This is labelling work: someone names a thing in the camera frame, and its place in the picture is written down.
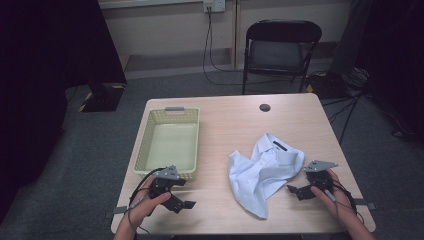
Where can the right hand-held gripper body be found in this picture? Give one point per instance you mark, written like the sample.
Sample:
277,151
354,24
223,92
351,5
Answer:
319,176

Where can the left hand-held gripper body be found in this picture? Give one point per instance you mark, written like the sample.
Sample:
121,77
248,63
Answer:
164,182

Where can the light blue collared shirt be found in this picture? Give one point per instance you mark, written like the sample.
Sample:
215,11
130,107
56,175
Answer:
263,173

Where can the person's right hand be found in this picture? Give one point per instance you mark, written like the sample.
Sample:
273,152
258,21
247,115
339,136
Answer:
335,200

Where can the person's left hand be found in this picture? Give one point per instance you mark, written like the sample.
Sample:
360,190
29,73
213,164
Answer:
143,208

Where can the pale green plastic basket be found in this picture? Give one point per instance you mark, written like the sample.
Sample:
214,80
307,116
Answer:
173,143

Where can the grey table edge tab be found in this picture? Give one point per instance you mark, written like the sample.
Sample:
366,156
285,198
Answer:
120,210
365,204

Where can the black stand legs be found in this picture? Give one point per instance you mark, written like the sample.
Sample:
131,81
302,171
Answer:
350,113

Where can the black box with yellow stripes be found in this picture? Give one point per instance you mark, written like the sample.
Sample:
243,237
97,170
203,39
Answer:
101,97
326,85

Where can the black folding chair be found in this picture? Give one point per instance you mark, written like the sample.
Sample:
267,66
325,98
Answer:
278,53

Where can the dark grey curtain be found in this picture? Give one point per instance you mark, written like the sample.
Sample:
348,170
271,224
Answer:
393,50

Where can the black curtain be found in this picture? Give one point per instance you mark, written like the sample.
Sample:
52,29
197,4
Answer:
40,83

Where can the white wall socket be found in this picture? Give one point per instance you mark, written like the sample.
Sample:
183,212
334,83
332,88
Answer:
214,5

